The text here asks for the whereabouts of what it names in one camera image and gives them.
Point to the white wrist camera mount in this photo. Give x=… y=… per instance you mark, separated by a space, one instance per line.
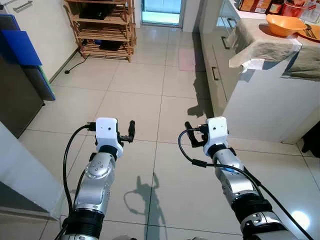
x=106 y=131
x=217 y=131

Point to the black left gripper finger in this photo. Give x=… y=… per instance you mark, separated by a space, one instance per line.
x=132 y=131

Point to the glass door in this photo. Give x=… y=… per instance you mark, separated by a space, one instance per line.
x=161 y=11

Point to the grey-green cloth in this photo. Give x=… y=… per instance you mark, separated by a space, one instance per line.
x=260 y=45

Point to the dark cutlery piece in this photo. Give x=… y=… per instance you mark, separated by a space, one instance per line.
x=309 y=31

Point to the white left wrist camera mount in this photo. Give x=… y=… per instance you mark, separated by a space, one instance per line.
x=106 y=131

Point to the red plastic container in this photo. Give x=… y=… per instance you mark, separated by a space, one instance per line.
x=295 y=9

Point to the orange plastic plate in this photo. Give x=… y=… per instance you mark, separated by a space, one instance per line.
x=312 y=36

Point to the dark grey cabinet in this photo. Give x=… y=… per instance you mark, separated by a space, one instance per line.
x=17 y=100

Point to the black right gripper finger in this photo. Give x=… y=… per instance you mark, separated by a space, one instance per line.
x=190 y=131

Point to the orange food boxes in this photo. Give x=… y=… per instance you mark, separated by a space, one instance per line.
x=255 y=6

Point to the white tall cupboard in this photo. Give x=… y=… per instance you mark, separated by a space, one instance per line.
x=47 y=30

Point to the white low cabinet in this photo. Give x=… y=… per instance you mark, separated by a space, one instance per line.
x=25 y=170

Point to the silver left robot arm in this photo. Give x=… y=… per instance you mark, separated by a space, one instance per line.
x=95 y=182

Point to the blue flat board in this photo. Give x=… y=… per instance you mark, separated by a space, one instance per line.
x=20 y=47

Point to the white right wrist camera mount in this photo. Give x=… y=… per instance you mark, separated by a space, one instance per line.
x=217 y=131

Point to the orange plastic bowl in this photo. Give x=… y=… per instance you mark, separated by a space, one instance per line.
x=285 y=25

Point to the white counter cabinet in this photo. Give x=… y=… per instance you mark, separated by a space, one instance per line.
x=270 y=105

